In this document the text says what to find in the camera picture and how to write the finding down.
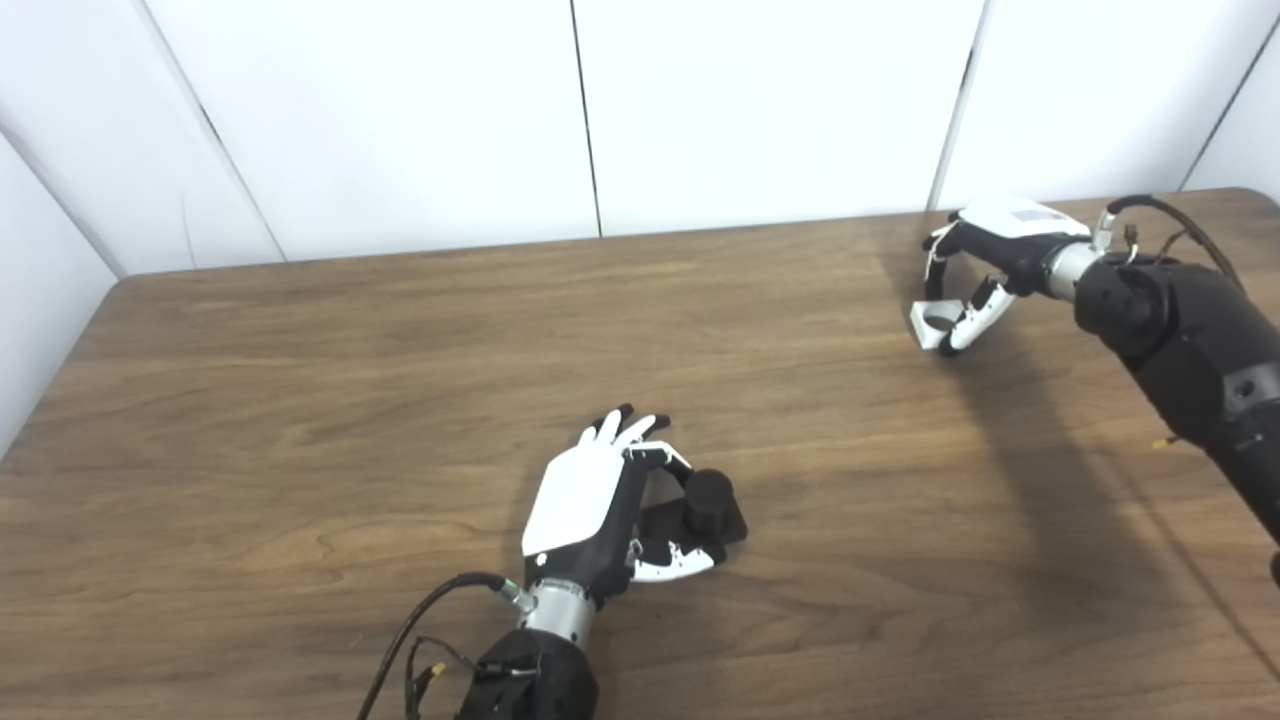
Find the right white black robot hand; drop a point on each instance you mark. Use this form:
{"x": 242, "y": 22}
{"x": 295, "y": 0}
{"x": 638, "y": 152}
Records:
{"x": 1015, "y": 240}

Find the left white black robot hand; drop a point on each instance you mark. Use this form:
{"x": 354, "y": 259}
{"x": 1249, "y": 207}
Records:
{"x": 580, "y": 495}

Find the black peg with base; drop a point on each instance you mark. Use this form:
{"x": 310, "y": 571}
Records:
{"x": 708, "y": 505}

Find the white square piece with hole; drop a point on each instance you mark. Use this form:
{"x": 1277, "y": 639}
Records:
{"x": 925, "y": 335}

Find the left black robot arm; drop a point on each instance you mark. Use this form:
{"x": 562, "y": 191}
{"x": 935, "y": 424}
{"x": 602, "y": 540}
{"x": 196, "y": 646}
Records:
{"x": 535, "y": 665}

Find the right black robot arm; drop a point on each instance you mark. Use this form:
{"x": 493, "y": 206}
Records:
{"x": 1190, "y": 340}

